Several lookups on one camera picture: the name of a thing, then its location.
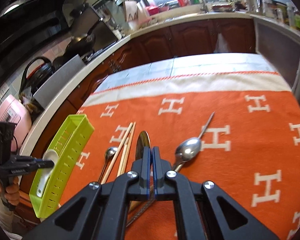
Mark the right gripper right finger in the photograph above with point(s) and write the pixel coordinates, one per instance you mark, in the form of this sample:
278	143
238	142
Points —
166	188

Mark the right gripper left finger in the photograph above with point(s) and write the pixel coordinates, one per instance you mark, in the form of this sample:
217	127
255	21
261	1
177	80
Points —
139	187

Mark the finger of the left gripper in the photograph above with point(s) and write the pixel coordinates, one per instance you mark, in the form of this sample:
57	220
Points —
37	164

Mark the large metal tablespoon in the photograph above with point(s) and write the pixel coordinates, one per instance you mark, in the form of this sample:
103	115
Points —
142	141

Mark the white ceramic soup spoon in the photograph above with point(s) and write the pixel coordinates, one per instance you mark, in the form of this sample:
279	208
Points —
52	156

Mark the white kitchen countertop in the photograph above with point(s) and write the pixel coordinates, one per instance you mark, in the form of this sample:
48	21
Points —
90	67

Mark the left human hand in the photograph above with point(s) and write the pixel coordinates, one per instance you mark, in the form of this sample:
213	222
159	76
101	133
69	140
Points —
11	192

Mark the pale bamboo chopstick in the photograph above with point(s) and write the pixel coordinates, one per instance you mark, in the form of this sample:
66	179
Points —
109	169
122	157

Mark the small round metal spoon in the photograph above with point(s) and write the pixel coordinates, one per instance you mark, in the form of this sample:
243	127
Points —
110	152

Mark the pink rice cooker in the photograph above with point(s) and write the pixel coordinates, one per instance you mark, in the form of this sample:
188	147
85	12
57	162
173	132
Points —
11	110

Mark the green plastic utensil tray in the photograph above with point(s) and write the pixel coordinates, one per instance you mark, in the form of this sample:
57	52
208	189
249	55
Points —
68	143

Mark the bamboo chopstick dark band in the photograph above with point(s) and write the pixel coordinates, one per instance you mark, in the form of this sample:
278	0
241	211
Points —
128	148

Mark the stainless steel splash panel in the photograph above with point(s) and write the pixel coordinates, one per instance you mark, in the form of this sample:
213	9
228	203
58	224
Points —
50	88

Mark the black kettle red trim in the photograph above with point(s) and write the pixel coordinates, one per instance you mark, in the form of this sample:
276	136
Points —
38	76

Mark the orange H-pattern blanket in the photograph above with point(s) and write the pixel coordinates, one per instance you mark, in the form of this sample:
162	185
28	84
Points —
251	148

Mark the steel appliance cabinet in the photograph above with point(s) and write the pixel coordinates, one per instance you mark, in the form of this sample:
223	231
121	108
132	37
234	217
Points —
280	45

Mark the twisted-handle metal spoon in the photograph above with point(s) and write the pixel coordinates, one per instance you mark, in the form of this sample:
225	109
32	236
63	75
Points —
189	148

